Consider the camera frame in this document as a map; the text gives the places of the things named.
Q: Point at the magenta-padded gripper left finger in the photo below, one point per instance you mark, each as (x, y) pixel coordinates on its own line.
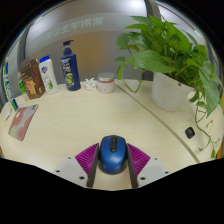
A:
(85, 161)

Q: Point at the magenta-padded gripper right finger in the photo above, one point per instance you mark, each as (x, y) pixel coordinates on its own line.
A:
(139, 160)

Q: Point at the blue computer mouse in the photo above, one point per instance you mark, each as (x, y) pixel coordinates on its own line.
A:
(113, 154)

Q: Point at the pastel floral mouse pad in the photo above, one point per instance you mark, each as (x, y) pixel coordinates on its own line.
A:
(22, 121)

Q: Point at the small black object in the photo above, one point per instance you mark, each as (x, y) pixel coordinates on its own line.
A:
(190, 132)

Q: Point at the green potted plant white pot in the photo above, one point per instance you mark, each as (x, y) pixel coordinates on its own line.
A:
(170, 91)

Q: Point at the small white crumpled item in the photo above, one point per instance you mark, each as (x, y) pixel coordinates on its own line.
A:
(90, 84)

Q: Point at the small pink white jar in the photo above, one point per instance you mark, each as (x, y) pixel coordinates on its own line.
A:
(105, 84)

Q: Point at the small white packet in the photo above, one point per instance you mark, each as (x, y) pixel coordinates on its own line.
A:
(8, 114)

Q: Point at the dark blue pump bottle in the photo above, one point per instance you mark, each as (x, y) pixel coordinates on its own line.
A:
(70, 71)

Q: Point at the white bottle with blue cap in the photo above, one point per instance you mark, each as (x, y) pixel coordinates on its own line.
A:
(48, 76)

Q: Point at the brown cardboard box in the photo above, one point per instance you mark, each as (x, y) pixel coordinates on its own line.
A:
(32, 80)

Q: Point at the clear bottle green label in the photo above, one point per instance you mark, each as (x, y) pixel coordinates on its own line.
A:
(21, 86)

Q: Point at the tall white green tube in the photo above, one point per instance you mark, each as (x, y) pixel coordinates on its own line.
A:
(9, 87)

